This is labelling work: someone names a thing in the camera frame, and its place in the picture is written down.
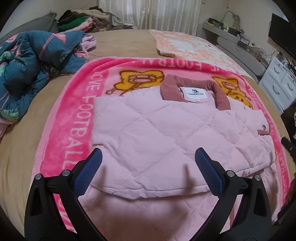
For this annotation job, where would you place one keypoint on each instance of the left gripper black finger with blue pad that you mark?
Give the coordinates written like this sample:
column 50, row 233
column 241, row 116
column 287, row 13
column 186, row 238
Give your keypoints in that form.
column 53, row 211
column 242, row 211

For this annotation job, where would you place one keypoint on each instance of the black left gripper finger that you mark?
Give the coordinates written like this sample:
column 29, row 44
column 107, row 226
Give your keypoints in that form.
column 290, row 147

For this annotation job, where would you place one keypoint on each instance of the pink quilted jacket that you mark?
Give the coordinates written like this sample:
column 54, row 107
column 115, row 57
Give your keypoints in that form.
column 149, row 186

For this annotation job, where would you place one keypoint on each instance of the pile of folded clothes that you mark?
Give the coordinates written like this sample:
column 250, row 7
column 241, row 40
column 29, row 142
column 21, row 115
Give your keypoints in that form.
column 93, row 20

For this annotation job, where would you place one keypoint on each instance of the white drawer chest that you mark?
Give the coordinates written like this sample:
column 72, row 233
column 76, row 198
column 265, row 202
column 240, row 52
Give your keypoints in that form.
column 279, row 85

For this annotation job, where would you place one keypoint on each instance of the tan bed sheet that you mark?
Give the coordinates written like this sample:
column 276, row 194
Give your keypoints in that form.
column 20, row 141

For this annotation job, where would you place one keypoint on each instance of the pink cartoon fleece blanket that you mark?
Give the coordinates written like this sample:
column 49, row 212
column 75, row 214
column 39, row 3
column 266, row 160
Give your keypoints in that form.
column 66, row 138

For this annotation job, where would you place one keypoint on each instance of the grey bed footboard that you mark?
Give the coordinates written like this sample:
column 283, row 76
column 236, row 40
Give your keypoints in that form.
column 244, row 59

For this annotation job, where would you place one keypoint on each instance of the black television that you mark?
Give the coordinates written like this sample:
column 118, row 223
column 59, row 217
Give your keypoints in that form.
column 283, row 34

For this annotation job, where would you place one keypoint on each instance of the orange white checkered blanket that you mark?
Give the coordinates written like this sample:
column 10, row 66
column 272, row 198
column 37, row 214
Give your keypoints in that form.
column 187, row 47

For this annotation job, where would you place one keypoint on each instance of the navy floral duvet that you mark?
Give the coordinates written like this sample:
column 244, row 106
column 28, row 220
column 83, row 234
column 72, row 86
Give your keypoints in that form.
column 29, row 60

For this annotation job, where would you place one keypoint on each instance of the white striped curtain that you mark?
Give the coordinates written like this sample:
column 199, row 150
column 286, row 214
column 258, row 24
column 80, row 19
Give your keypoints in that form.
column 173, row 16

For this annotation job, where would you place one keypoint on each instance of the grey pillow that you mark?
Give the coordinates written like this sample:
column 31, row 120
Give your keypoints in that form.
column 45, row 23

